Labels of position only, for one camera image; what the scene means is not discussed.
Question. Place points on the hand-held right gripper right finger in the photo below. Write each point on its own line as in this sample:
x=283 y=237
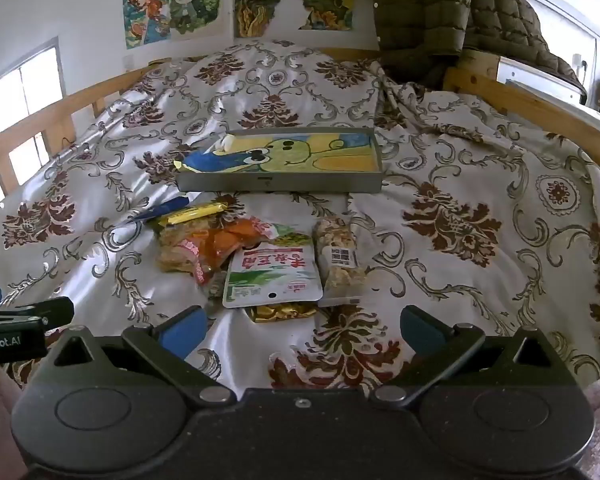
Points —
x=422 y=332

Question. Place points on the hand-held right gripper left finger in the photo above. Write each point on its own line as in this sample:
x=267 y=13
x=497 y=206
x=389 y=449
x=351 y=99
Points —
x=182 y=332

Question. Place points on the gold snack packet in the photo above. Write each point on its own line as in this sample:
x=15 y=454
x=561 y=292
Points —
x=280 y=313

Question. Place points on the orange snack packet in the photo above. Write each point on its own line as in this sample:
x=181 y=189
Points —
x=235 y=242

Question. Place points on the white and green snack packet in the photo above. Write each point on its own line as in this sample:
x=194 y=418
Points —
x=272 y=275

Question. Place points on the clear nut bar packet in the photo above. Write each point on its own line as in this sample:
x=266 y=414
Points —
x=340 y=260

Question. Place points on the yellow snack packet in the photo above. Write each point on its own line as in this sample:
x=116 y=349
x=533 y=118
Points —
x=190 y=215

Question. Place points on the blue snack packet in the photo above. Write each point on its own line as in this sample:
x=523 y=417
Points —
x=157 y=209

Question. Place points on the grey tray with frog painting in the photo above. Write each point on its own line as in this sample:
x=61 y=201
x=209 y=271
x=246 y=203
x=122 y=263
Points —
x=290 y=152

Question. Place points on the floral printed blanket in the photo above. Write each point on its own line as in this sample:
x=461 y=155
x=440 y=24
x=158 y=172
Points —
x=480 y=220

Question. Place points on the small white object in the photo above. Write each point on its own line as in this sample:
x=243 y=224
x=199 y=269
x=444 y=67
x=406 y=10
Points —
x=224 y=144

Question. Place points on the window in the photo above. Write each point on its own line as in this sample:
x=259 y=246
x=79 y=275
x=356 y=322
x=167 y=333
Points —
x=25 y=90

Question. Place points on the white cabinet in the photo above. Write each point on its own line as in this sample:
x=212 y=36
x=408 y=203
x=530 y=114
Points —
x=535 y=77

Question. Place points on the olive quilted jacket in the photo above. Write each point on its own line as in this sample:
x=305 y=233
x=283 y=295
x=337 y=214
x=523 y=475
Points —
x=430 y=5

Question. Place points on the wooden bed frame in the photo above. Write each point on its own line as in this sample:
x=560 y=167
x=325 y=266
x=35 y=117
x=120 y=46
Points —
x=520 y=100

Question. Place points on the white wall socket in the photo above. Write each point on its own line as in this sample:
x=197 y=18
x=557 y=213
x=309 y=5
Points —
x=579 y=62

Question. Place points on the cartoon children wall poster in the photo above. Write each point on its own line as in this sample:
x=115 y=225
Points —
x=175 y=5

